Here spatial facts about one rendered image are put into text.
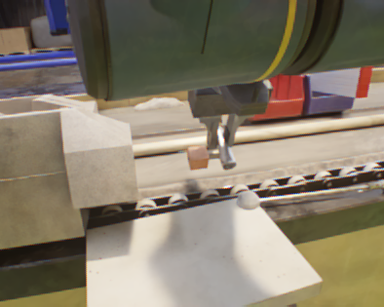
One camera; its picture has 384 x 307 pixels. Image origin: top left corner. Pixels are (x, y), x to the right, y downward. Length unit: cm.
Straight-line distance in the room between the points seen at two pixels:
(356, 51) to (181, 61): 13
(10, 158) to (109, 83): 33
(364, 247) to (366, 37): 58
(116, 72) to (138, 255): 36
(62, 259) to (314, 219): 45
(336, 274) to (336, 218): 17
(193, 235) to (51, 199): 22
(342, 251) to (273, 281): 32
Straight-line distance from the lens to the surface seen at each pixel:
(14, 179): 50
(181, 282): 44
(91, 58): 17
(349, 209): 67
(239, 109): 43
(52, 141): 47
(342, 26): 23
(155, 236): 51
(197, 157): 56
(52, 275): 58
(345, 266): 79
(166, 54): 17
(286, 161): 84
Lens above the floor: 113
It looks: 26 degrees down
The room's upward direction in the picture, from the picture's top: 2 degrees counter-clockwise
